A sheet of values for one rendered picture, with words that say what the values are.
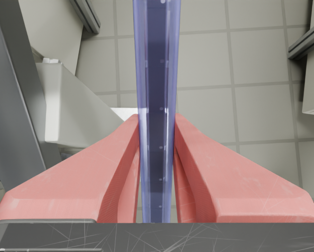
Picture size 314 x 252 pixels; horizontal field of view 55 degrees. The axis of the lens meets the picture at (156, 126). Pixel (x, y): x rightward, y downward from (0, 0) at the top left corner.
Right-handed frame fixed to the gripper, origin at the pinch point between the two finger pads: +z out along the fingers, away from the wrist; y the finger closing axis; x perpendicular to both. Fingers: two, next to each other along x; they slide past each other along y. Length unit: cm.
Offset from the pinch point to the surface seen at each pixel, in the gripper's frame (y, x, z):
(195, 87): -14, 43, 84
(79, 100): 7.0, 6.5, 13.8
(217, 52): -21, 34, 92
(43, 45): 28, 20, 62
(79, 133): 7.1, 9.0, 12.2
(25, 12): 27, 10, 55
